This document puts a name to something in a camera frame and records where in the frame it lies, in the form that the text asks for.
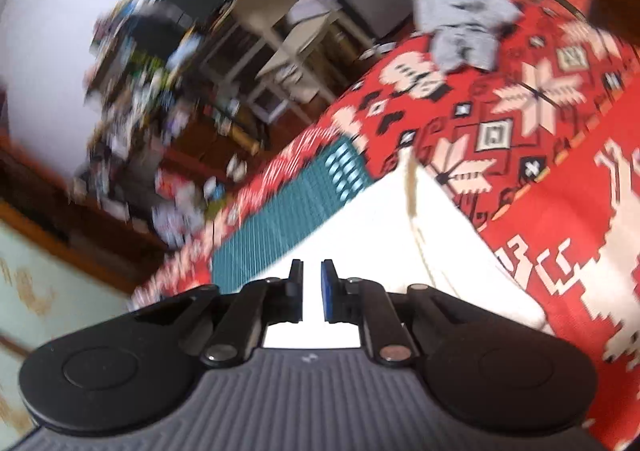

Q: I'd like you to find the grey crumpled garment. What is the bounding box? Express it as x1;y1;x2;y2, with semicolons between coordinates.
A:
411;0;523;73

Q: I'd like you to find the green cutting mat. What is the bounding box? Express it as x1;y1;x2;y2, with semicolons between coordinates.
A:
212;137;373;294

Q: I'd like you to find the red patterned christmas blanket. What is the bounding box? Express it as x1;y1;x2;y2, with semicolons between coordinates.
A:
131;0;639;450

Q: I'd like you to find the white plastic bag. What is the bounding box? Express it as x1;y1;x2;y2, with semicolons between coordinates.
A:
152;203;205;249

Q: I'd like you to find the white knit v-neck sweater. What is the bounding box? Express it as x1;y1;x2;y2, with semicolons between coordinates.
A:
262;148;547;349

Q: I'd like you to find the beige plastic chair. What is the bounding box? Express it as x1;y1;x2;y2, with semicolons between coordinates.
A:
222;0;374;124

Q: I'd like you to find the blue white ceramic bowl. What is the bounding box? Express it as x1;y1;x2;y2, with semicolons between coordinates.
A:
203;177;226;202

